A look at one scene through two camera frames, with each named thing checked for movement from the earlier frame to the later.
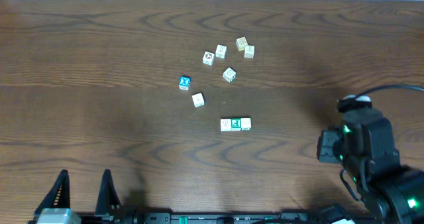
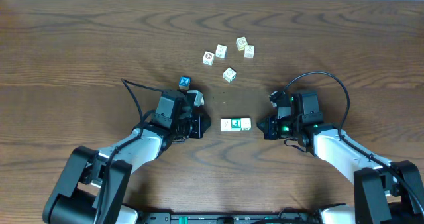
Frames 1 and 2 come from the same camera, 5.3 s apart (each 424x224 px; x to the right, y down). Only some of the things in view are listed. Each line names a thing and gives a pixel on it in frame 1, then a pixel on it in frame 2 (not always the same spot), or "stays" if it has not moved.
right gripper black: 332,136 to 270,132
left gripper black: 48,200 to 205,122
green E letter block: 236,124 stays
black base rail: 287,217 stays
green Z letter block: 246,123 stays
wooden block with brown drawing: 225,124 stays
